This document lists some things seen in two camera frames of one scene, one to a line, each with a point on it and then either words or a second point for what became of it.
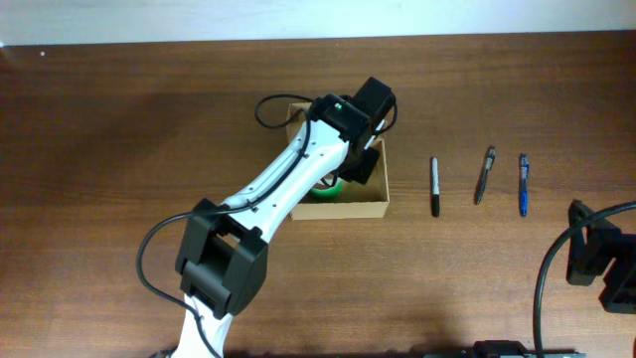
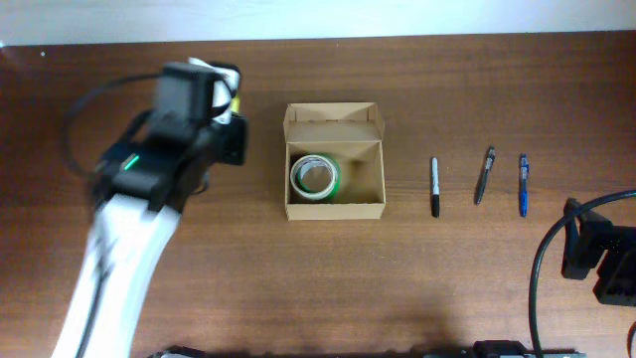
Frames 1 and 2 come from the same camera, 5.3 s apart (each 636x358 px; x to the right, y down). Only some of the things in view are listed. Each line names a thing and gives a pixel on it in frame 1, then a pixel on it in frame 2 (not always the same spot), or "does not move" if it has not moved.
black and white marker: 435,187 does not move
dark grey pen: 485,170 does not move
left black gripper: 362,166 to 234,140
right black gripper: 583,244 does not move
